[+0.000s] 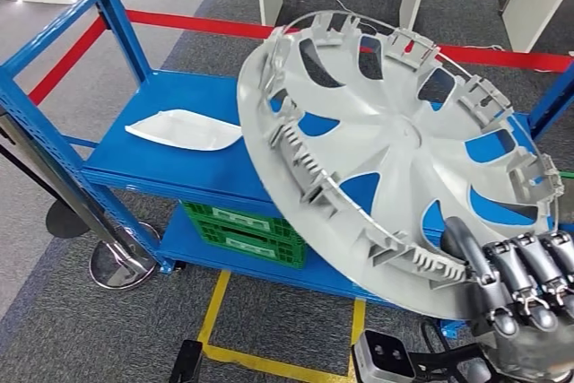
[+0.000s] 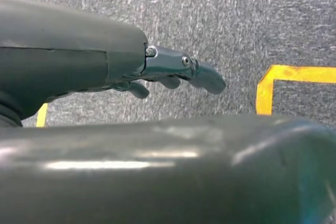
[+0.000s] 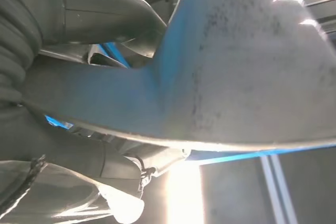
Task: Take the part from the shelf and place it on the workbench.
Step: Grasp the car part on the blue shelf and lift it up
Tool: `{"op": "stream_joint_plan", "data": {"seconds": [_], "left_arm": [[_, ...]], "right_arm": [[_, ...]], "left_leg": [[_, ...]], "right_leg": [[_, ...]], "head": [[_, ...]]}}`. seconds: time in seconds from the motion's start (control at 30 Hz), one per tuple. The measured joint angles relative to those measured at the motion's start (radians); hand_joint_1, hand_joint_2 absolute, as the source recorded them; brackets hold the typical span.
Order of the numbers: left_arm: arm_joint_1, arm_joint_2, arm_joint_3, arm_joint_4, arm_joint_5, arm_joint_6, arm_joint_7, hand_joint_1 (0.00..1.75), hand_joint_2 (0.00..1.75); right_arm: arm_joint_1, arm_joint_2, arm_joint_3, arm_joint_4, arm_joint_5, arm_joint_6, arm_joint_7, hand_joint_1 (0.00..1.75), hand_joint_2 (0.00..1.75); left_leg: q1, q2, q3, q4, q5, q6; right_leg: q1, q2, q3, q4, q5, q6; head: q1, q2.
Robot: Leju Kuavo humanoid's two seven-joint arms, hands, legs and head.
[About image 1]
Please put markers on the chrome stanchion post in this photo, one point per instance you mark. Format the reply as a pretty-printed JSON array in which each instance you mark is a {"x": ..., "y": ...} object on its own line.
[{"x": 116, "y": 261}]

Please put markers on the grey plastic wheel hubcap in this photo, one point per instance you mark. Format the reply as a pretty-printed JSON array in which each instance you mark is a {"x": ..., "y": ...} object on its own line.
[{"x": 394, "y": 148}]

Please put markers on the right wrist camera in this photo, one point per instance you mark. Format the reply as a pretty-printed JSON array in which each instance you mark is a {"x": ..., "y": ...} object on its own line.
[{"x": 381, "y": 359}]

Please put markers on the blue metal shelf rack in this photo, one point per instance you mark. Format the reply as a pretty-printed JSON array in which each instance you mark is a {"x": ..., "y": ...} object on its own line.
[{"x": 188, "y": 160}]

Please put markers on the white plastic trim part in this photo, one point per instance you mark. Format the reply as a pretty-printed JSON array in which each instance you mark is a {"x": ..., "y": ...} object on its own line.
[{"x": 184, "y": 131}]

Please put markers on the white desk panel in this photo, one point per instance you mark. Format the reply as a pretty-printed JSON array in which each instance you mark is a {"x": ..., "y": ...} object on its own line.
[{"x": 538, "y": 0}]

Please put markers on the black stanchion post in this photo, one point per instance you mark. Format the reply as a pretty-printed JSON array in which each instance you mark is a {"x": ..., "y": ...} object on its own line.
[{"x": 65, "y": 220}]

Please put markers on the long red barrier belt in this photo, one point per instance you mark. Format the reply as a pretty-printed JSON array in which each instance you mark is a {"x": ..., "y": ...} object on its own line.
[{"x": 201, "y": 25}]

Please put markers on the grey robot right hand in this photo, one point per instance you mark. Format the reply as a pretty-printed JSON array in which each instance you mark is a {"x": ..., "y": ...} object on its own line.
[{"x": 529, "y": 321}]

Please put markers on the short red barrier belt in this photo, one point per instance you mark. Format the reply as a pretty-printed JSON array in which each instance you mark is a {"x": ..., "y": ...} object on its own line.
[{"x": 67, "y": 59}]

